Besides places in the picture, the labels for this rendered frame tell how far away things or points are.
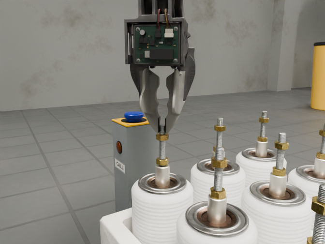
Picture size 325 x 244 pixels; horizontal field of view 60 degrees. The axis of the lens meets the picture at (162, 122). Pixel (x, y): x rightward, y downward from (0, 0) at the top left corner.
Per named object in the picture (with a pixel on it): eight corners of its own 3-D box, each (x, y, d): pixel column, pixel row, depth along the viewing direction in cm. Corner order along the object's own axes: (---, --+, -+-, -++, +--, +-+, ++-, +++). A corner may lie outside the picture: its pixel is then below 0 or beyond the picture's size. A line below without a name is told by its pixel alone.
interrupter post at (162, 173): (169, 181, 45) (169, 161, 44) (170, 188, 43) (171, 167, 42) (154, 182, 45) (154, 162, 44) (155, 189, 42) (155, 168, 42)
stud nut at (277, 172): (288, 174, 39) (288, 168, 39) (283, 177, 38) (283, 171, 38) (274, 170, 41) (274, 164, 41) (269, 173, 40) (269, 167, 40)
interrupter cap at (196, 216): (183, 204, 38) (184, 199, 38) (240, 205, 38) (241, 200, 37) (186, 239, 30) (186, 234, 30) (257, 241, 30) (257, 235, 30)
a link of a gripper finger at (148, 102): (130, 139, 38) (131, 68, 36) (140, 128, 43) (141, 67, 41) (153, 141, 37) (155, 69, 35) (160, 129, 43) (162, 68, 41)
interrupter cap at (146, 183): (182, 174, 48) (182, 170, 47) (191, 195, 40) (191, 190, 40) (137, 176, 47) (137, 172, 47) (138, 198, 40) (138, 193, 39)
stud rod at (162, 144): (164, 175, 43) (164, 126, 41) (158, 174, 43) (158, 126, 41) (166, 172, 43) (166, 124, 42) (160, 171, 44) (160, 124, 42)
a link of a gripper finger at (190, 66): (162, 100, 40) (160, 37, 38) (164, 98, 42) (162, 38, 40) (195, 99, 39) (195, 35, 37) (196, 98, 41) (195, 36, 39)
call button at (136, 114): (129, 125, 56) (129, 115, 55) (121, 121, 59) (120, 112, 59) (147, 123, 58) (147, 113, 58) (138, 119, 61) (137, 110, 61)
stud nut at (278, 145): (290, 148, 39) (291, 142, 38) (285, 150, 38) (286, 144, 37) (276, 144, 40) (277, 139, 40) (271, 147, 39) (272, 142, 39)
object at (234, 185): (184, 242, 58) (185, 159, 54) (229, 239, 59) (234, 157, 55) (194, 277, 49) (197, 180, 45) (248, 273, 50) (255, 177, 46)
